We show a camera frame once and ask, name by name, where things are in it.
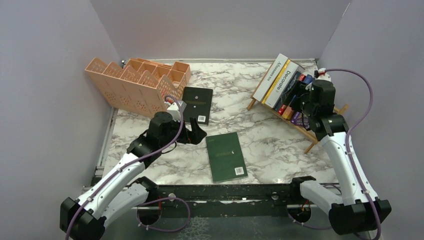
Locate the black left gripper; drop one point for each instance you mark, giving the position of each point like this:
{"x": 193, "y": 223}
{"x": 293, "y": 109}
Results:
{"x": 194, "y": 136}

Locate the Little Women book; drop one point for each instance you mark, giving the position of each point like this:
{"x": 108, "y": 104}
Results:
{"x": 283, "y": 96}

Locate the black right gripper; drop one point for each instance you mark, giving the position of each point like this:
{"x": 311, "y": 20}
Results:
{"x": 307, "y": 90}

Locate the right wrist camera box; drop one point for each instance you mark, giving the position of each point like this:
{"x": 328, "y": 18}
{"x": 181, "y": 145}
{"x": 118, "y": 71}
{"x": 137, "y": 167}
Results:
{"x": 321, "y": 74}

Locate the red comic paperback book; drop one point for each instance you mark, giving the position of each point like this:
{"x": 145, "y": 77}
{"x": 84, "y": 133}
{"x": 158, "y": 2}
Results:
{"x": 283, "y": 107}

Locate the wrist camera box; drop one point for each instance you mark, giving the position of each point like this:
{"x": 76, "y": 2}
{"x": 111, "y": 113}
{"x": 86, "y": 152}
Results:
{"x": 176, "y": 111}
{"x": 321, "y": 74}

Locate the white Afternoon Tea book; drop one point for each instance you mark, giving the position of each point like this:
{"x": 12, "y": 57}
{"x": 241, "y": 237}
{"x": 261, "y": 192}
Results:
{"x": 268, "y": 79}

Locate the blue Jane Eyre book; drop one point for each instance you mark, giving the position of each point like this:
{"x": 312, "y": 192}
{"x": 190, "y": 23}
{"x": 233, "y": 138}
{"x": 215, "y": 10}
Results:
{"x": 289, "y": 112}

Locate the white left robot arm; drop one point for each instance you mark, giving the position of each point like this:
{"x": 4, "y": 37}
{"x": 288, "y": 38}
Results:
{"x": 88, "y": 216}

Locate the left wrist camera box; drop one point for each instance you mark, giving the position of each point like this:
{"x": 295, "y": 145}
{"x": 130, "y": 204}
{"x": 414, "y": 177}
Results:
{"x": 176, "y": 111}

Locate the dark green thin book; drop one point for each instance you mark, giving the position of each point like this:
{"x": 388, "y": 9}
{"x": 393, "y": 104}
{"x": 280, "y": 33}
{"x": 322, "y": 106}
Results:
{"x": 226, "y": 158}

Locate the black hardcover book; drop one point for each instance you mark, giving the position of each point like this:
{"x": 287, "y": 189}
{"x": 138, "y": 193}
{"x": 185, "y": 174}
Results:
{"x": 198, "y": 104}

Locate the brown Decorate Furniture book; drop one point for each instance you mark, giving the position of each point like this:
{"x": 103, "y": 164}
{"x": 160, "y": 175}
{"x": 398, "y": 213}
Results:
{"x": 295, "y": 67}

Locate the peach plastic file organizer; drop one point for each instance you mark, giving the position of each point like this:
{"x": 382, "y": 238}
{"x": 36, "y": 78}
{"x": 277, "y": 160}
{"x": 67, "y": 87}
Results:
{"x": 142, "y": 86}

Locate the purple comic paperback book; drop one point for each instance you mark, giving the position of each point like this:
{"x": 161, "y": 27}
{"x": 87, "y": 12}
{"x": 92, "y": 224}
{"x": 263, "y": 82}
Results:
{"x": 300, "y": 120}

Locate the yellow Little Prince book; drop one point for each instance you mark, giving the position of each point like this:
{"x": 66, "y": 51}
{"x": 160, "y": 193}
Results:
{"x": 278, "y": 86}

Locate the wooden book rack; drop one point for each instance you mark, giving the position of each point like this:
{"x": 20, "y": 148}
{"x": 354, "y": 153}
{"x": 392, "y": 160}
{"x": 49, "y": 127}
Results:
{"x": 309, "y": 134}

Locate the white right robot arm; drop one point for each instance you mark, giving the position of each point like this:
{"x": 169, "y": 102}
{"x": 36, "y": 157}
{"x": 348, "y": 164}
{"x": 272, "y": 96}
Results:
{"x": 358, "y": 208}

